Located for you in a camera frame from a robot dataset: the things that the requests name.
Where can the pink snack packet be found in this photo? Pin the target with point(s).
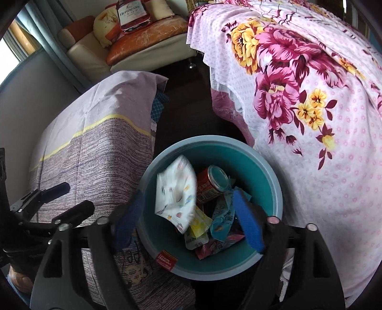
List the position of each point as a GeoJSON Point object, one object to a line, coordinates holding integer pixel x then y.
{"type": "Point", "coordinates": [218, 246]}

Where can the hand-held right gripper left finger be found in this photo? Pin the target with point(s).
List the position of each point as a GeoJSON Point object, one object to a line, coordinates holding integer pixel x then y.
{"type": "Point", "coordinates": [128, 220]}

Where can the orange seat cushion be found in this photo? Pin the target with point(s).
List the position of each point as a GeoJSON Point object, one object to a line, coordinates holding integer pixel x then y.
{"type": "Point", "coordinates": [143, 38]}

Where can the purple striped table cloth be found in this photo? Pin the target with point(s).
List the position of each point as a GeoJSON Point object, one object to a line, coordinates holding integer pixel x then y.
{"type": "Point", "coordinates": [98, 149]}

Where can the cream leather sofa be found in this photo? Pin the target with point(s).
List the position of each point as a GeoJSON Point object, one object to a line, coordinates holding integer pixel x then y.
{"type": "Point", "coordinates": [86, 53]}

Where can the pink bed sheet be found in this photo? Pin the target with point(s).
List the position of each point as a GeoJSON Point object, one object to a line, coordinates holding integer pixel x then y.
{"type": "Point", "coordinates": [226, 104]}

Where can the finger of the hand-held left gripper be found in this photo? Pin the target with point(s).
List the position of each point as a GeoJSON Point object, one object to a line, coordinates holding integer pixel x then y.
{"type": "Point", "coordinates": [74, 211]}
{"type": "Point", "coordinates": [53, 190]}

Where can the white patterned tissue pack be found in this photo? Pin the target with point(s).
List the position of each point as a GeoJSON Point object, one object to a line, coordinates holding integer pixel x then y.
{"type": "Point", "coordinates": [174, 193]}

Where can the person's left hand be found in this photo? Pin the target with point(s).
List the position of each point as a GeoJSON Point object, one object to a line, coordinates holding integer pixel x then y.
{"type": "Point", "coordinates": [19, 280]}

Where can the beige pillow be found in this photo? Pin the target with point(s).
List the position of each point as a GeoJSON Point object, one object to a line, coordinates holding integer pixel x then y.
{"type": "Point", "coordinates": [161, 9]}

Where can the teal round bin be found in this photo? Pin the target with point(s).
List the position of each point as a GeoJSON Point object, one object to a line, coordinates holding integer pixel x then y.
{"type": "Point", "coordinates": [238, 161]}

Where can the red drink can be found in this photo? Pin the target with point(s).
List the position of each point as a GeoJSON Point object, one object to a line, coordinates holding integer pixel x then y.
{"type": "Point", "coordinates": [209, 184]}

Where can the pink floral blanket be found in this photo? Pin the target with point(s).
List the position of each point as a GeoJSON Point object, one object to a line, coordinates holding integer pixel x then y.
{"type": "Point", "coordinates": [328, 178]}

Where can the window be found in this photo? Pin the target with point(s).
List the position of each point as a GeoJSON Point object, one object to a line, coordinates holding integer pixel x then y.
{"type": "Point", "coordinates": [12, 53]}

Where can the cream printed pillow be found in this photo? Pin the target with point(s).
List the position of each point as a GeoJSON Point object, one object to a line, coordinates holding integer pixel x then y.
{"type": "Point", "coordinates": [103, 26]}

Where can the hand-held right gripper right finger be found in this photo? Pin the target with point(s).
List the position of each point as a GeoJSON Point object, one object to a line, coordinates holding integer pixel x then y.
{"type": "Point", "coordinates": [247, 220]}

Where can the yellow sachet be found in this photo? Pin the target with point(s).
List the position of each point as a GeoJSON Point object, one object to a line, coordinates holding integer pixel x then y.
{"type": "Point", "coordinates": [198, 225]}

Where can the red bottle-shaped pillow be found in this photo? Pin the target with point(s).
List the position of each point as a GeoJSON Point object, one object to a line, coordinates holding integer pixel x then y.
{"type": "Point", "coordinates": [132, 18]}

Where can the grey-blue curtain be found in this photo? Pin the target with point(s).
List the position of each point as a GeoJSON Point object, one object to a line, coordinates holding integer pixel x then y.
{"type": "Point", "coordinates": [44, 35]}

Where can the blue checked cloth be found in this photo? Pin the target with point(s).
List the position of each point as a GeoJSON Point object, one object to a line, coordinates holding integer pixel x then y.
{"type": "Point", "coordinates": [158, 107]}

